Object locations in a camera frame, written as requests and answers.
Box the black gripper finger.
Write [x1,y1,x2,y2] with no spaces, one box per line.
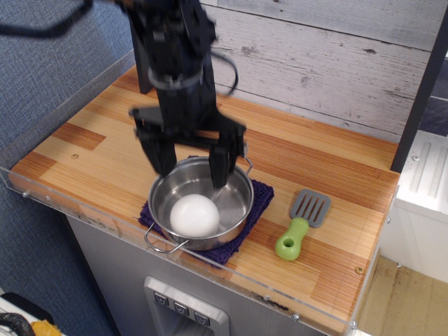
[139,135,177,177]
[209,134,242,189]

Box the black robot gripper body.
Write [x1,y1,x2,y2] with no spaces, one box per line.
[129,85,246,155]

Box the white toy mushroom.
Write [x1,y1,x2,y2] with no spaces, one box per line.
[169,194,220,238]

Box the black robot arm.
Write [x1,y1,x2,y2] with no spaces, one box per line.
[119,1,246,188]

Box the stainless steel pot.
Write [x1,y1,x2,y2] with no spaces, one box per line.
[144,157,255,254]

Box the purple cloth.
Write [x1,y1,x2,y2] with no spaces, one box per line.
[138,178,274,265]

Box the clear acrylic guard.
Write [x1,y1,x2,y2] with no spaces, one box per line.
[9,58,404,335]

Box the green grey toy spatula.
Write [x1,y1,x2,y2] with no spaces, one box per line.
[275,189,331,261]

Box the grey toy fridge cabinet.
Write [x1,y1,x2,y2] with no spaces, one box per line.
[69,218,356,335]

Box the silver dispenser panel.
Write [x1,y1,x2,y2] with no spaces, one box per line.
[143,276,230,335]

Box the white side cabinet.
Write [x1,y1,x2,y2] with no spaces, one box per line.
[379,131,447,282]

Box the black yellow object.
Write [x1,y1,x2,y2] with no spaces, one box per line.
[1,293,64,335]

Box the black cable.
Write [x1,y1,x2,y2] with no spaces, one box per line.
[0,0,241,97]

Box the dark right post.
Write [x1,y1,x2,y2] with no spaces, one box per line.
[390,8,447,173]

